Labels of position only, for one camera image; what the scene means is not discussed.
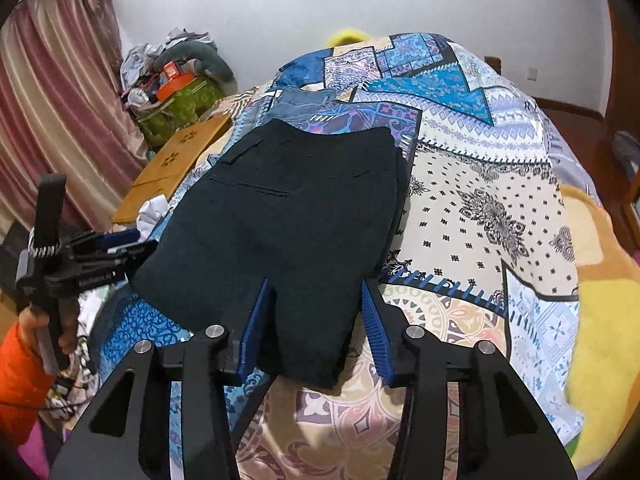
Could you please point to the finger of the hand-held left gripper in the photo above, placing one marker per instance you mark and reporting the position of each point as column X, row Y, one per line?
column 137, row 257
column 117, row 239

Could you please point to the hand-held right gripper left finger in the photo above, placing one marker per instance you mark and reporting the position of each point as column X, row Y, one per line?
column 254, row 330

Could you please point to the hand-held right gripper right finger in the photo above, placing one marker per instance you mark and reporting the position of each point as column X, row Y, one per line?
column 377, row 335

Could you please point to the black pants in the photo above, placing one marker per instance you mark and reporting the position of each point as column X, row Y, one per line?
column 280, row 220

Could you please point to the person's left forearm orange sleeve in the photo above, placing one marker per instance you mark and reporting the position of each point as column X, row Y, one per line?
column 20, row 385

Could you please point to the person's left hand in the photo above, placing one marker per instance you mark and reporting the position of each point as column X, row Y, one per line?
column 67, row 345

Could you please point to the white crumpled cloth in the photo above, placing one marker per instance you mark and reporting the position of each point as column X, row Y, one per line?
column 152, row 215

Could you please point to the wooden lap desk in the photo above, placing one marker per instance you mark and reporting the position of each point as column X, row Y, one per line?
column 180, row 160

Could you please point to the green floral storage bag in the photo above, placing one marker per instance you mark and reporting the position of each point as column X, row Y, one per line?
column 185, row 105

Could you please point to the orange box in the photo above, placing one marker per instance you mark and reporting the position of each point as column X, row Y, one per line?
column 172, row 85

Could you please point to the pink striped curtain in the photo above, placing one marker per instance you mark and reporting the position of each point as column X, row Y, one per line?
column 55, row 85

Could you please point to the blue patterned patchwork blanket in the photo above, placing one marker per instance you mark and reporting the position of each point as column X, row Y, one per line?
column 475, row 185

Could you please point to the pile of grey clothes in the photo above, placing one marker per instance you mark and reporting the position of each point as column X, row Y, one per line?
column 142, row 57

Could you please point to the grey curved pillow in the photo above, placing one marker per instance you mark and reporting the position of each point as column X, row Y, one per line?
column 210, row 57

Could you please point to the blue jeans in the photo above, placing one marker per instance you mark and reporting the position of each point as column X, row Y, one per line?
column 300, row 107

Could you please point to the yellow fleece blanket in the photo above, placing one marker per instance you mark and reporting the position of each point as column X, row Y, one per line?
column 610, row 335

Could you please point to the dark cloth on floor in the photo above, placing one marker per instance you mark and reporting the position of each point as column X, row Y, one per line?
column 627, row 150

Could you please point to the wooden bed post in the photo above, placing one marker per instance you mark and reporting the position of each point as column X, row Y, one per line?
column 494, row 64

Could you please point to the white wall socket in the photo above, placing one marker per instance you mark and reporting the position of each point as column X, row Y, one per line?
column 533, row 73

